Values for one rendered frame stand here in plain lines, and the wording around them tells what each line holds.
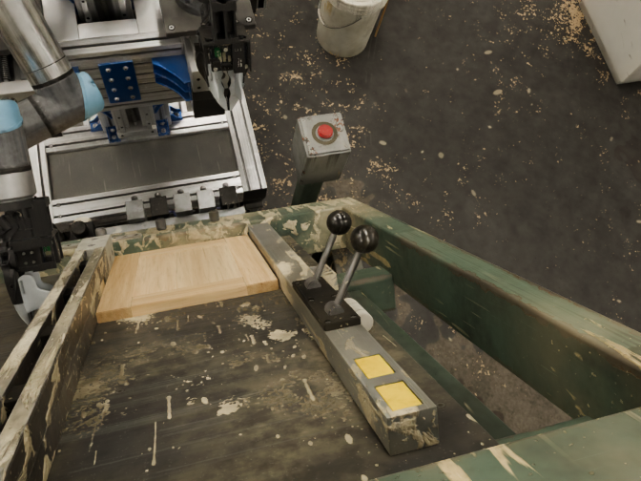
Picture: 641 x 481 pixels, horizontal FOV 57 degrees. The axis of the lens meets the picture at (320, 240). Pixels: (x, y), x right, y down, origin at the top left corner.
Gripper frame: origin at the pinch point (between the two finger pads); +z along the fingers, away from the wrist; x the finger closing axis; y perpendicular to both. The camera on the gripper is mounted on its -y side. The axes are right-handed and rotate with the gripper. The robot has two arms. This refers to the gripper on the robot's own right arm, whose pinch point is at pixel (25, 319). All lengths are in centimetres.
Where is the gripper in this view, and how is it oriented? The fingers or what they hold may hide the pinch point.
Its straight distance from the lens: 111.1
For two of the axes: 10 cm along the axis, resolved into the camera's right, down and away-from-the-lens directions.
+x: -2.5, -2.1, 9.5
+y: 9.6, -1.5, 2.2
